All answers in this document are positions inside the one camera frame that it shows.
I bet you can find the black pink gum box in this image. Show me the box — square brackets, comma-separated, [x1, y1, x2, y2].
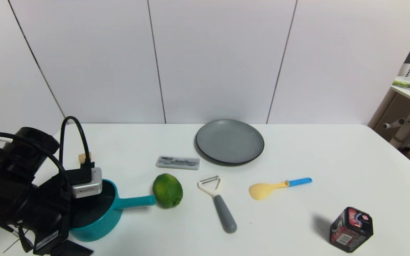
[329, 207, 374, 253]

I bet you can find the black camera cable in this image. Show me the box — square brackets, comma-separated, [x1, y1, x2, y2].
[59, 116, 95, 185]

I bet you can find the gray cutlery case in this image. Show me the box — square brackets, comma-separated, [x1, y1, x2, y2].
[155, 155, 200, 171]

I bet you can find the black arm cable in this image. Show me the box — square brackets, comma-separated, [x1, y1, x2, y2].
[0, 130, 71, 192]

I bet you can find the green lime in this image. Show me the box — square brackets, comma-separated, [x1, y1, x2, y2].
[152, 173, 184, 209]

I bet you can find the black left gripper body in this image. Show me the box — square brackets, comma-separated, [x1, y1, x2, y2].
[24, 175, 72, 256]

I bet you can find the white peeler gray handle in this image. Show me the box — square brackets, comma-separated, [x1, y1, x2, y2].
[197, 175, 238, 234]

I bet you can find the white side shelf unit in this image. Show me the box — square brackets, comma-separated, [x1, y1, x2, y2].
[368, 25, 410, 150]

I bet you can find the yellow spoon blue handle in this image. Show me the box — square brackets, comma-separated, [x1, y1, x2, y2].
[248, 177, 313, 201]

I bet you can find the gray round plate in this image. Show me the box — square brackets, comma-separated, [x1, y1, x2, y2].
[195, 119, 265, 166]

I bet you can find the teal saucepan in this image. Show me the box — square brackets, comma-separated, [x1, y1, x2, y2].
[69, 179, 156, 242]

